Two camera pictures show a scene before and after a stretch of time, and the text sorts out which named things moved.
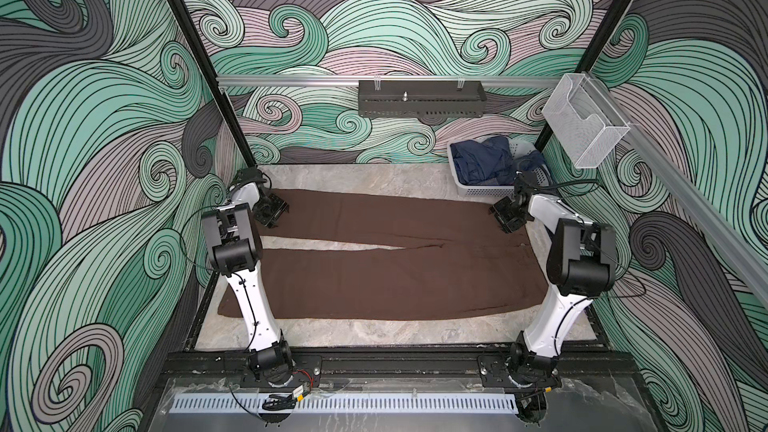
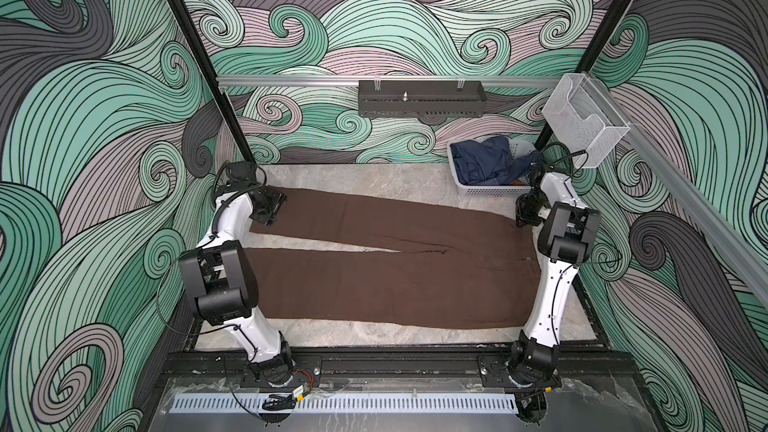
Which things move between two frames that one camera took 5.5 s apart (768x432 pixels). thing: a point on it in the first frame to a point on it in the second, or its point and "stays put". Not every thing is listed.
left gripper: x=278 y=205 stays put
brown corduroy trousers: x=471 y=270 stays put
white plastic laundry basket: x=517 y=147 stays put
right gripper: x=498 y=207 to x=522 y=219
